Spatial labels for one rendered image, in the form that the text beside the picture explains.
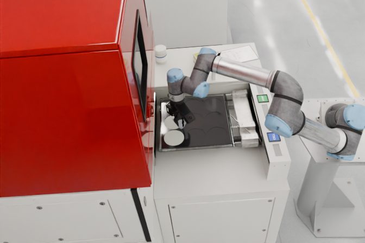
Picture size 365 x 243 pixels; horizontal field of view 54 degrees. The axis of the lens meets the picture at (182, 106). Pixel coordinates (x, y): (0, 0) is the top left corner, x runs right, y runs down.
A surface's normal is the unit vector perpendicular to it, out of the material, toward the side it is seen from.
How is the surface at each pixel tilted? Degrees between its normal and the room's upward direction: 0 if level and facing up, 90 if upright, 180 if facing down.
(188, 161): 0
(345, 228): 0
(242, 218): 90
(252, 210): 90
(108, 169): 90
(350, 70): 0
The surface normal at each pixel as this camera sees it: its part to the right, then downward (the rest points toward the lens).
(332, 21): -0.07, -0.71
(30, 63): 0.04, 0.70
